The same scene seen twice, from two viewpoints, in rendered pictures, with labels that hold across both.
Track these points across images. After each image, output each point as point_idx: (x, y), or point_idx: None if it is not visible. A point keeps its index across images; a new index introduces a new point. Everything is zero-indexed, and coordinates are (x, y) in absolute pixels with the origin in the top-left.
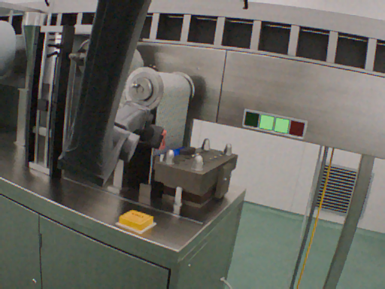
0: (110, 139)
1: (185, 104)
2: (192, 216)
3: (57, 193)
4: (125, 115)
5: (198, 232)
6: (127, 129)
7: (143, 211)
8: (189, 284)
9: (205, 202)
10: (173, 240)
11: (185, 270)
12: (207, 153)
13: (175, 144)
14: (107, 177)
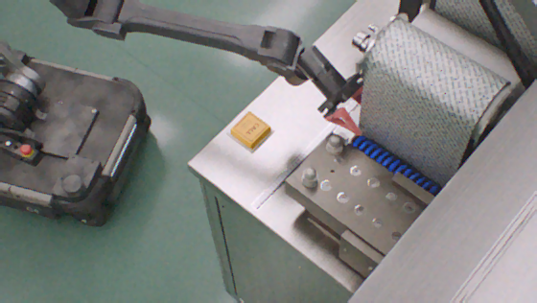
0: (63, 6)
1: (454, 140)
2: (277, 200)
3: (332, 55)
4: (166, 20)
5: (229, 195)
6: (118, 21)
7: (291, 145)
8: (234, 227)
9: (325, 231)
10: (210, 163)
11: (213, 198)
12: None
13: (425, 168)
14: (76, 25)
